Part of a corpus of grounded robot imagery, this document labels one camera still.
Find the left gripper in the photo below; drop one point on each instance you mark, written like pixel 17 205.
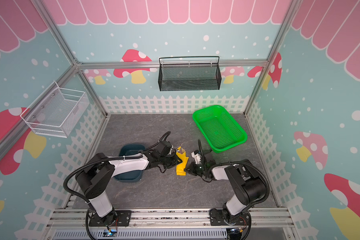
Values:
pixel 175 160

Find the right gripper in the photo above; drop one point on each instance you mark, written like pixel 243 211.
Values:
pixel 196 167

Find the yellow paper napkin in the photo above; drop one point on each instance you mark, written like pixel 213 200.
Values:
pixel 180 168

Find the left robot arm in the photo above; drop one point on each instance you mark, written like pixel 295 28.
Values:
pixel 90 181

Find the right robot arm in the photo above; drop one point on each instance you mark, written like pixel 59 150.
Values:
pixel 249 185

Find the green plastic basket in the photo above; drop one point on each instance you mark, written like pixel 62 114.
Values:
pixel 219 128

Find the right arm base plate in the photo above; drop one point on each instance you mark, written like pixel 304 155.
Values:
pixel 222 217

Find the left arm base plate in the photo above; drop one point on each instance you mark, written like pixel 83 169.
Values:
pixel 116 218

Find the black wire mesh basket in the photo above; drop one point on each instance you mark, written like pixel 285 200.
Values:
pixel 194 73

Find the white vented cable duct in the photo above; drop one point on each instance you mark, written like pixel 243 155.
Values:
pixel 160 234

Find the white wire mesh basket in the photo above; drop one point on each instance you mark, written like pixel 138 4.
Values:
pixel 57 112

